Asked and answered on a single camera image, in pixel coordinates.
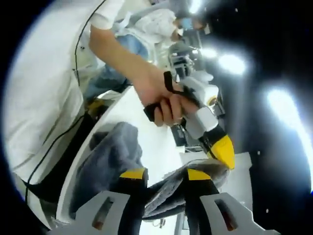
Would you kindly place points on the operator in white shirt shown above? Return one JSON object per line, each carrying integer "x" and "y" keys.
{"x": 44, "y": 98}

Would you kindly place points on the person's black trousers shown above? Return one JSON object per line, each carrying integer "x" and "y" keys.
{"x": 49, "y": 188}

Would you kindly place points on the person's left hand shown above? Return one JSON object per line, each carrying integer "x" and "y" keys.
{"x": 154, "y": 93}

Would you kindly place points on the grey towel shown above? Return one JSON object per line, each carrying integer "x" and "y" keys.
{"x": 115, "y": 151}

